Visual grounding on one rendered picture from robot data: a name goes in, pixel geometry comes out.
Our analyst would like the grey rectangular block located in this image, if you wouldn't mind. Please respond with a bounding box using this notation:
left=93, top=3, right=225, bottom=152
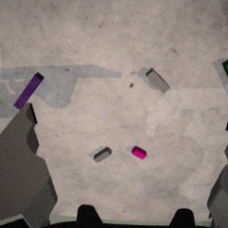
left=145, top=68, right=170, bottom=94
left=93, top=147, right=112, bottom=162

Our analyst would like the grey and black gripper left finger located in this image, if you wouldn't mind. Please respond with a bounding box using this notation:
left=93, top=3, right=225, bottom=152
left=0, top=103, right=58, bottom=228

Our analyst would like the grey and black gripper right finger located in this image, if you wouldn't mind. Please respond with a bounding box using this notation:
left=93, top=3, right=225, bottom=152
left=207, top=164, right=228, bottom=228

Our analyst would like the purple rod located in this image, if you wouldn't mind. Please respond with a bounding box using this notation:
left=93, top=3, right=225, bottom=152
left=14, top=72, right=45, bottom=110

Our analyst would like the magenta block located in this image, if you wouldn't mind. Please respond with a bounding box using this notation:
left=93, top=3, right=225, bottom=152
left=132, top=145, right=146, bottom=160

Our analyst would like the green rod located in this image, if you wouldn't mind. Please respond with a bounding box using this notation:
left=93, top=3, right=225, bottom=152
left=222, top=60, right=228, bottom=77

